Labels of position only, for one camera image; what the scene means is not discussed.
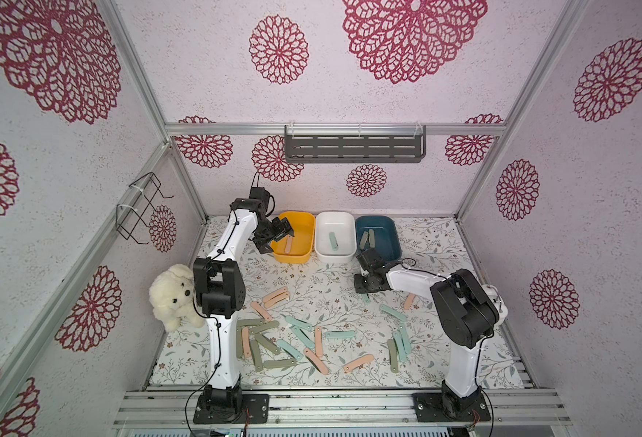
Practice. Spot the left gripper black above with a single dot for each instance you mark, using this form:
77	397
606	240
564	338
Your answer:
283	228

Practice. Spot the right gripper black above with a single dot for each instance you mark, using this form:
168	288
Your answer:
365	280

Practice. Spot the olive fruit knife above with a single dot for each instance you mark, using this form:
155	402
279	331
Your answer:
393	356
265	327
239	346
267	344
364	240
371	238
279	364
257	355
250	322

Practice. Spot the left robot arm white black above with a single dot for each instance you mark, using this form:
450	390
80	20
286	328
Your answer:
219	285

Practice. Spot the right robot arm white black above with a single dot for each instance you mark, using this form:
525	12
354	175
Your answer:
469	312

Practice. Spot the yellow plastic storage box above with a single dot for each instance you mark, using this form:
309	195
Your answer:
303	225

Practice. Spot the dark teal storage box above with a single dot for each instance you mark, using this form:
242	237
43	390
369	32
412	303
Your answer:
387	237

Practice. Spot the white plastic storage box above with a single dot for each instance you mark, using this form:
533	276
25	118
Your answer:
343	225

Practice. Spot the floral patterned table mat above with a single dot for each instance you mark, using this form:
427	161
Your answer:
323	295

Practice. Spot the white plush teddy bear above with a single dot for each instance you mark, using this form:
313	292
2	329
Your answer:
171	295

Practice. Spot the white twin-bell alarm clock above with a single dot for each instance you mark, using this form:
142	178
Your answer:
497	300

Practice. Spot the grey wall shelf rack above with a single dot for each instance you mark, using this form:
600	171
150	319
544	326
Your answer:
354	149

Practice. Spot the black wire wall rack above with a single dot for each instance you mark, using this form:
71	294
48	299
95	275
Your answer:
129	217

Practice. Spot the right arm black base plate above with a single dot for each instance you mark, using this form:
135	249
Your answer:
452	407

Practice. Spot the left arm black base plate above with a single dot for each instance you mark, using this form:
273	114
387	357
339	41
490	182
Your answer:
231	406

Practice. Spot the aluminium front rail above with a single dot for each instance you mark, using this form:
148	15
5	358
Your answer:
343	408

